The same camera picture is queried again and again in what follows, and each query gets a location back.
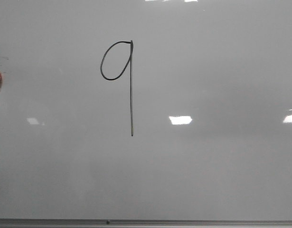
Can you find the white glossy whiteboard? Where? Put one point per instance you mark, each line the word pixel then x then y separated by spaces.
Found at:
pixel 134 109

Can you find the grey aluminium whiteboard frame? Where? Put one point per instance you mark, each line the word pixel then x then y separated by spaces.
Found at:
pixel 131 223

